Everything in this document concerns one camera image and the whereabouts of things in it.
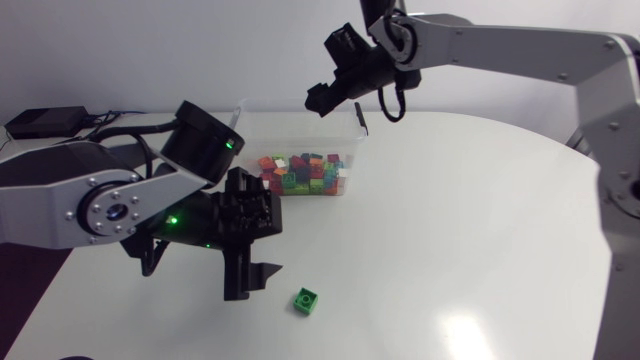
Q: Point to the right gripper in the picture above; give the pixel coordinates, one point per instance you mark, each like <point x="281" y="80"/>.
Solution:
<point x="365" y="72"/>

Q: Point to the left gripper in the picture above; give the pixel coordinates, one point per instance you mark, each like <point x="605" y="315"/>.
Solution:
<point x="250" y="220"/>

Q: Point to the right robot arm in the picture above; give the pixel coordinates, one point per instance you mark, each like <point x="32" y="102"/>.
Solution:
<point x="500" y="50"/>

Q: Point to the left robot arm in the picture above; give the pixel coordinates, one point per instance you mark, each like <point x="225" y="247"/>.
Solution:
<point x="40" y="200"/>

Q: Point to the clear plastic container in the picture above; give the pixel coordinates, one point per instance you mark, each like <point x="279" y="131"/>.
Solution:
<point x="300" y="130"/>

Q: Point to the pile of toy bricks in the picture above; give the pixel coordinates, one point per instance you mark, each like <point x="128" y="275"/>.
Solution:
<point x="305" y="175"/>

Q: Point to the green toy brick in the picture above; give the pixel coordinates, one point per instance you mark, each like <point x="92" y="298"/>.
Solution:
<point x="305" y="301"/>

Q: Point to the black power brick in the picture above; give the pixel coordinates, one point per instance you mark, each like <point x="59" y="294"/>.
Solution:
<point x="45" y="121"/>

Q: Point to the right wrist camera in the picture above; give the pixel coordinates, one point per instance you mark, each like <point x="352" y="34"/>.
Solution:
<point x="345" y="45"/>

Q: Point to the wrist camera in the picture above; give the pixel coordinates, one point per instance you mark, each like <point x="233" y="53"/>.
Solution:
<point x="240" y="180"/>
<point x="345" y="45"/>

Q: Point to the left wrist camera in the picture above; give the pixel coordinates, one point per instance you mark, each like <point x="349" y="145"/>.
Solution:
<point x="240" y="180"/>

